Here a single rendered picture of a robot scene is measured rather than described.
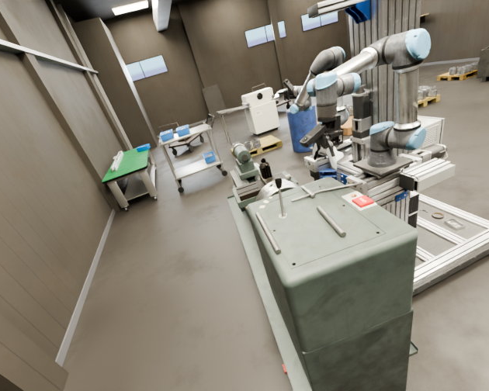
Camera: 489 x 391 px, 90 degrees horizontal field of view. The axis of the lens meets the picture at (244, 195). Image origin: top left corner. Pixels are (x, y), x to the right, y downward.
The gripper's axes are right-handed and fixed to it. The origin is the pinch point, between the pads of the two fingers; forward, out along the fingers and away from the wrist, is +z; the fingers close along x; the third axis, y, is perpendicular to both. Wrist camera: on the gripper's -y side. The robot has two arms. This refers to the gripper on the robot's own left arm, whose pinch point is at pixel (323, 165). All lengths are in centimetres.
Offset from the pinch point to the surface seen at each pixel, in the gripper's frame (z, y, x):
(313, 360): 64, -30, -34
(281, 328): 91, -30, 0
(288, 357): 91, -33, -16
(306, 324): 41, -31, -34
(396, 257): 22.0, 1.5, -38.0
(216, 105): 75, 184, 1118
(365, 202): 13.5, 8.6, -15.5
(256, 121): 85, 175, 571
